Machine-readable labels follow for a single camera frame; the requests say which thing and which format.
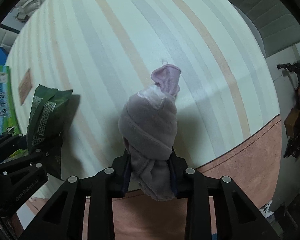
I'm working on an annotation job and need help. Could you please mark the green snack packet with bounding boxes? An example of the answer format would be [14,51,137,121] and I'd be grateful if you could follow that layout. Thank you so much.
[26,85,73,179]

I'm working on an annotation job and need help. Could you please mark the striped table mat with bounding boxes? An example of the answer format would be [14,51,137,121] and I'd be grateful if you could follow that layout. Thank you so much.
[7,0,280,176]

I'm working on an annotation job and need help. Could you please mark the purple grey sock bundle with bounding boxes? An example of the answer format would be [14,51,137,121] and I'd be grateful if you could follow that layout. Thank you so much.
[118,64,181,202]

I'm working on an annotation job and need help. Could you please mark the open cardboard box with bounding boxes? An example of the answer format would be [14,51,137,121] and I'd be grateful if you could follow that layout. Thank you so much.
[0,66,20,135]

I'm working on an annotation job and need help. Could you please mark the grey shell chair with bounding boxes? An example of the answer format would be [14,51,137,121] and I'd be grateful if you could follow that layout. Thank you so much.
[228,0,300,57]

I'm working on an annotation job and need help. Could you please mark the brown card on mat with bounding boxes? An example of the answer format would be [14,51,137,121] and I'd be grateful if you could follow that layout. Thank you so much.
[18,69,32,105]

